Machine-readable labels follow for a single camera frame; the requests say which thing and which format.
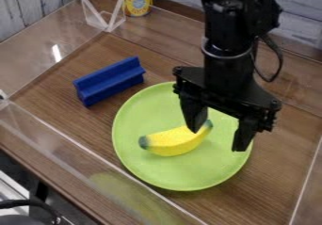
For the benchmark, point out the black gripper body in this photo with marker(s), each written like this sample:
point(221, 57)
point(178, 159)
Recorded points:
point(250, 102)

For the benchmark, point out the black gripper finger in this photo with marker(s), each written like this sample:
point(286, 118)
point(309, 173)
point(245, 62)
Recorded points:
point(245, 134)
point(194, 112)

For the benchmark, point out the green round plate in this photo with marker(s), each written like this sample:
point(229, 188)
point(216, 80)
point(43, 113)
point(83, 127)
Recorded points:
point(153, 111)

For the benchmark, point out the yellow toy banana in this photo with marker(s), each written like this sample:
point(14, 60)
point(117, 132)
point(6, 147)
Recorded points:
point(176, 141)

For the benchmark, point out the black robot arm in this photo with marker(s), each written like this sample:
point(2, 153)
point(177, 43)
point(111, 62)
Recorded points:
point(222, 84)

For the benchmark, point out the blue plastic block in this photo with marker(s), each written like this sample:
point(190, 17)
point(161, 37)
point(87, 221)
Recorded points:
point(109, 81)

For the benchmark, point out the yellow blue labelled can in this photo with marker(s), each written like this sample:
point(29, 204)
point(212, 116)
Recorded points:
point(137, 8)

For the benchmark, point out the clear acrylic corner bracket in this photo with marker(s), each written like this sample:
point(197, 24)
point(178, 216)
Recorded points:
point(106, 20)

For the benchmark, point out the clear acrylic enclosure wall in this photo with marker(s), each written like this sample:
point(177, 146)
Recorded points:
point(62, 141)

